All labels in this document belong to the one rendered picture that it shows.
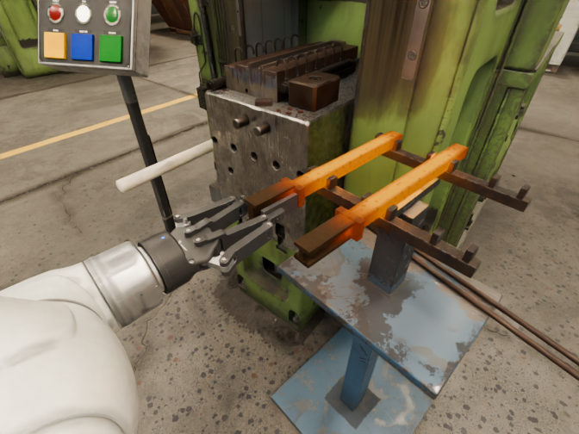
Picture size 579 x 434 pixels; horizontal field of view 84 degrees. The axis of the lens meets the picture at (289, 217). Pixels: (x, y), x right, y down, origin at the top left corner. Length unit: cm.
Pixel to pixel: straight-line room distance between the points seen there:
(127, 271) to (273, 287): 101
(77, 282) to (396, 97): 76
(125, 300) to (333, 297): 44
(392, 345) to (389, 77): 61
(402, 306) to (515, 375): 91
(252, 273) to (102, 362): 120
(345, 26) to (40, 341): 124
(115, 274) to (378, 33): 75
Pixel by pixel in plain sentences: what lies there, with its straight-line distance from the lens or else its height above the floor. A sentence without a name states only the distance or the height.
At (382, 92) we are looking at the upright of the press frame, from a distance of 90.
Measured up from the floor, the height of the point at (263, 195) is 93.
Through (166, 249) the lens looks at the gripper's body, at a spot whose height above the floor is 94.
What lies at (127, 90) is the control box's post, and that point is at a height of 85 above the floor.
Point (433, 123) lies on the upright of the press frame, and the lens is 88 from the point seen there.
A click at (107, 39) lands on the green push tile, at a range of 121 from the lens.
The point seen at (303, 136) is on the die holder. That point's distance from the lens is 81.
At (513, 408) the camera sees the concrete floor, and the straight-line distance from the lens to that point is 151.
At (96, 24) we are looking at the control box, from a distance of 126.
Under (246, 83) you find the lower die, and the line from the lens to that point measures 98.
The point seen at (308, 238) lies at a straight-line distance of 42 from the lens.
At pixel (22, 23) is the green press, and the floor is 61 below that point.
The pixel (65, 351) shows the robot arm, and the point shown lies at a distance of 24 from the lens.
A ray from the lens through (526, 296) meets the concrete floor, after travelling 188.
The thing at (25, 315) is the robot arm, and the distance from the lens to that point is 27.
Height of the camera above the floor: 121
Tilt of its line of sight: 39 degrees down
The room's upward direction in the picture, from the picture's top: straight up
